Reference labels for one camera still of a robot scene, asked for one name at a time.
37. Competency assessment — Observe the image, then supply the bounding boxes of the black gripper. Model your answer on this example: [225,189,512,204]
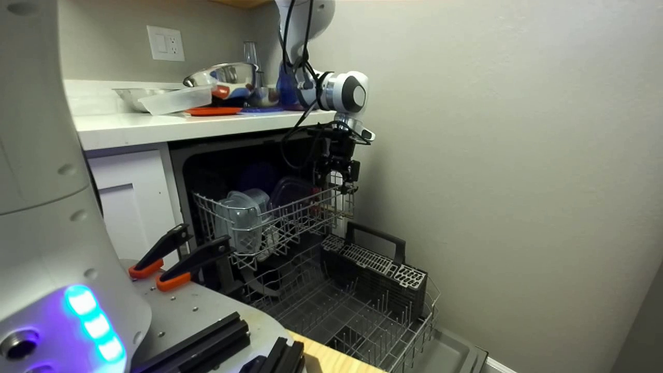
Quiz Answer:
[314,127,365,196]

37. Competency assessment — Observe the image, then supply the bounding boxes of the wire dishwasher rack with dishes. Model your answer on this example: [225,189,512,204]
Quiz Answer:
[191,175,342,275]

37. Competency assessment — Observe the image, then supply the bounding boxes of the clear container in rack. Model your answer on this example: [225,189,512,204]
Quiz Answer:
[218,186,274,255]

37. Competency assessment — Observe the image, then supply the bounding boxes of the black dishwasher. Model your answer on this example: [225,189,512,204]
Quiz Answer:
[168,127,518,373]

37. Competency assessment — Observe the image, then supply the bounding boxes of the clear drinking glass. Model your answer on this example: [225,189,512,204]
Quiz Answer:
[327,181,358,240]

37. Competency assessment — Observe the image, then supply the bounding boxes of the grey plastic lid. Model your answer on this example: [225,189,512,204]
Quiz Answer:
[269,175,316,209]

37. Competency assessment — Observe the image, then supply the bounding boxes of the black cutlery basket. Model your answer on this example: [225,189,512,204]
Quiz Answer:
[320,219,431,324]

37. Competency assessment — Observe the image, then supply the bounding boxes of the small metal cup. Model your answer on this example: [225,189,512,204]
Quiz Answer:
[240,42,269,107]

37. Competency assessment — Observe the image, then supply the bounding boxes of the red plastic lid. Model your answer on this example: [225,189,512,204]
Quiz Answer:
[184,104,244,119]

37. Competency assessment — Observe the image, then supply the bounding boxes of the tilted steel bowl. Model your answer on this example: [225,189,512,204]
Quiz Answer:
[180,61,263,94]

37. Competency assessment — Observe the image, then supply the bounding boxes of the black orange clamp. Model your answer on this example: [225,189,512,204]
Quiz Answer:
[154,234,234,294]
[127,221,192,282]

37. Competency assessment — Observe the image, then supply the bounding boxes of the black aluminium extrusion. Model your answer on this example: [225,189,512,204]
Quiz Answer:
[240,333,310,373]
[133,311,253,373]

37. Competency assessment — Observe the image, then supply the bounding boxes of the clear plastic food container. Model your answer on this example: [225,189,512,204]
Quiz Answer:
[111,81,218,119]

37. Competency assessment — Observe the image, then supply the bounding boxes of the grey metal mounting plate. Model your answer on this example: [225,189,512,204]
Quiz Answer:
[129,274,306,373]

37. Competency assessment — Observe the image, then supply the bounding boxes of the white base cabinet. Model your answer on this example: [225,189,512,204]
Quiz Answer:
[85,143,191,270]

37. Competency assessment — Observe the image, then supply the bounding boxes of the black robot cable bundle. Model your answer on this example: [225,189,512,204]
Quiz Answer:
[278,0,327,135]

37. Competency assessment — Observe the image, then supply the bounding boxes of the empty wire dishwasher rack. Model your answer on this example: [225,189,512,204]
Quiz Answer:
[237,234,445,373]

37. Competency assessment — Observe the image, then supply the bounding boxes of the white wall outlet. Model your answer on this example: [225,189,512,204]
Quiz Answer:
[146,22,187,64]

